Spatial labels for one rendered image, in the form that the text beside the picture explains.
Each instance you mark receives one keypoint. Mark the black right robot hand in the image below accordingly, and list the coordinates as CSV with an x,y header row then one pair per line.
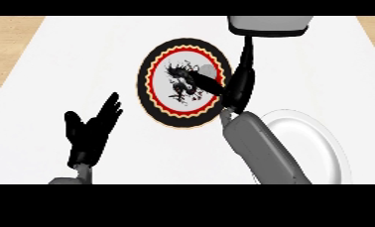
x,y
239,87

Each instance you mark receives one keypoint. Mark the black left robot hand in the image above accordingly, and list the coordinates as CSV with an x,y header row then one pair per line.
x,y
90,135

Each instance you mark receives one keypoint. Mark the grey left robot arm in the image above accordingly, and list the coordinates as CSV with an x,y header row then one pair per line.
x,y
82,175

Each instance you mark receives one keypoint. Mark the black red patterned plate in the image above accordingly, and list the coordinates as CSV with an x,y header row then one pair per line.
x,y
162,82

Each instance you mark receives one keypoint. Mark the plain white plate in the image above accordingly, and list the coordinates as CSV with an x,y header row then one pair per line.
x,y
317,145

